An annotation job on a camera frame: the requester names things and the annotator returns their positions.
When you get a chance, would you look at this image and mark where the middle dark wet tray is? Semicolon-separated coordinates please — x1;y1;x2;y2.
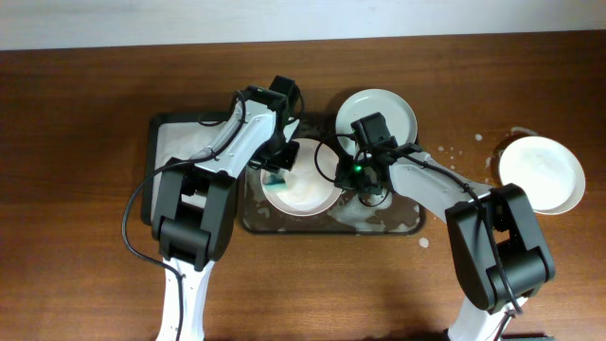
238;113;425;236

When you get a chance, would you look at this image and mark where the green yellow sponge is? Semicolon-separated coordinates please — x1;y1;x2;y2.
261;172;288;191

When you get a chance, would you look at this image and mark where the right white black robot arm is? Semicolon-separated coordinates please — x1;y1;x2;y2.
333;112;555;340

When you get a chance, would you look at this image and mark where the pale green plate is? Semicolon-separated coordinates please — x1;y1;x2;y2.
498;135;586;215

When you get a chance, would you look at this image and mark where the left soapy black tray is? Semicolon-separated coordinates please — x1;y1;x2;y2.
139;113;226;225

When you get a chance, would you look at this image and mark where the grey green plate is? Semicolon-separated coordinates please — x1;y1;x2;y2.
335;89;418;156

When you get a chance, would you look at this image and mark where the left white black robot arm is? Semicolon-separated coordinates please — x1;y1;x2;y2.
151;76;303;340

